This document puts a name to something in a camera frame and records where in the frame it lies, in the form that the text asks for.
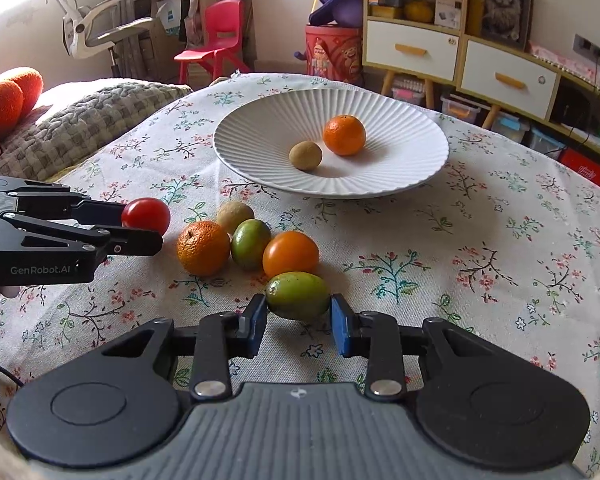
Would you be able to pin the red plastic child chair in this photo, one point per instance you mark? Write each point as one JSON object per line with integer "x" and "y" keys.
{"x": 223, "y": 23}

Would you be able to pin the framed cat picture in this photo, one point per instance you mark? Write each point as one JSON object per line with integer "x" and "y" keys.
{"x": 507, "y": 22}

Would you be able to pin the low wooden tv console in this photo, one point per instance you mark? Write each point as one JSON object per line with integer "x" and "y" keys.
{"x": 563, "y": 106}

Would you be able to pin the smooth orange tomato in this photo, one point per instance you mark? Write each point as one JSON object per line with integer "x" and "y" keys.
{"x": 290, "y": 251}

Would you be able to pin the clear storage bin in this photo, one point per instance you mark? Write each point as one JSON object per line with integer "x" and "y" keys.
{"x": 408, "y": 89}
{"x": 458, "y": 109}

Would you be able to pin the purple plush toy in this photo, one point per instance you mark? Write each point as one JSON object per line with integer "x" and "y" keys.
{"x": 344, "y": 13}

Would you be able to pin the floral white tablecloth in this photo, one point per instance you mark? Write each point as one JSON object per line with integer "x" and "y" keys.
{"x": 503, "y": 242}

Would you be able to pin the wooden desk with shelves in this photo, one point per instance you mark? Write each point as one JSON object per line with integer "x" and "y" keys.
{"x": 178, "y": 25}

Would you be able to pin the white ribbed plate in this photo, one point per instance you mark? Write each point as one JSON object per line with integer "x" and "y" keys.
{"x": 403, "y": 146}

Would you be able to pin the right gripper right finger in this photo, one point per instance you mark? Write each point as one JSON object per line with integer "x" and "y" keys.
{"x": 376, "y": 337}

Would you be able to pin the orange plush cushion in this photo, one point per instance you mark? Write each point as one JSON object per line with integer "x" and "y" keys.
{"x": 20, "y": 89}

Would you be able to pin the red tomato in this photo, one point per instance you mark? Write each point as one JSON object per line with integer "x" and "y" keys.
{"x": 147, "y": 213}

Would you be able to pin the grey woven blanket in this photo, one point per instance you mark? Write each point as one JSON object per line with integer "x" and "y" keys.
{"x": 74, "y": 120}

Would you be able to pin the wall power socket strip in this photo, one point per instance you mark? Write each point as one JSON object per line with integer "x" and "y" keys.
{"x": 586, "y": 49}

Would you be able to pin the red printed toy bucket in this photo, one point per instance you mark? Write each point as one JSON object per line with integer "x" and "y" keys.
{"x": 334, "y": 53}

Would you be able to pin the green lime fruit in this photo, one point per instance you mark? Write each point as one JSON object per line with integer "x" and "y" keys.
{"x": 248, "y": 244}
{"x": 297, "y": 296}

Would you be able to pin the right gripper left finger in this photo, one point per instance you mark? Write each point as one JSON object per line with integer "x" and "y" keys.
{"x": 220, "y": 338}

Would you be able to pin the textured orange mandarin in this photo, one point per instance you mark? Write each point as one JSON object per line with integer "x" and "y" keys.
{"x": 344, "y": 135}

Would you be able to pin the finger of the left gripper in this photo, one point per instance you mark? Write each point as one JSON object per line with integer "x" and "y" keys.
{"x": 97, "y": 213}
{"x": 115, "y": 240}

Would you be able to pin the red box under console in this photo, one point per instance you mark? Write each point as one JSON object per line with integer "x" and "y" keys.
{"x": 581, "y": 164}

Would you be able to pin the brown kiwi fruit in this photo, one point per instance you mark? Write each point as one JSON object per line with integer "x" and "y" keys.
{"x": 305, "y": 156}
{"x": 231, "y": 214}

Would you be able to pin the wooden shelf cabinet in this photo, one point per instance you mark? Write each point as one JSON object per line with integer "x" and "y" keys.
{"x": 419, "y": 38}

